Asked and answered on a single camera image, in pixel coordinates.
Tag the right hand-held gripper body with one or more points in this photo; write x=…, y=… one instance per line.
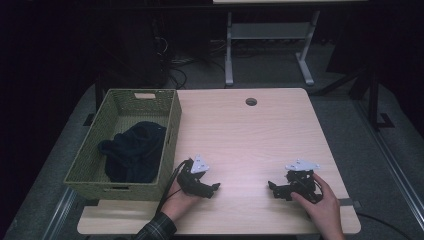
x=301, y=181

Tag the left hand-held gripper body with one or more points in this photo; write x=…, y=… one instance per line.
x=191, y=181

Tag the dark cloth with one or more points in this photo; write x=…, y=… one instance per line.
x=135, y=153

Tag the green woven basket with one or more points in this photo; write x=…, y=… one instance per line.
x=85, y=156

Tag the person's left hand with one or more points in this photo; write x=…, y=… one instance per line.
x=178, y=203

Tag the person's right hand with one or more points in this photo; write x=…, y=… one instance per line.
x=321, y=208

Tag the grey tape strip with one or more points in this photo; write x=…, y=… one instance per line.
x=348, y=202

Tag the black metal stand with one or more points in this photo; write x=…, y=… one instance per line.
x=373, y=100

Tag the black table leg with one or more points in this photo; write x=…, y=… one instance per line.
x=98, y=96

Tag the metal floor rail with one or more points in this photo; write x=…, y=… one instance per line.
x=58, y=213
x=390, y=156

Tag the white metal desk frame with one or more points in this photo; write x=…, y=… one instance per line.
x=266, y=31

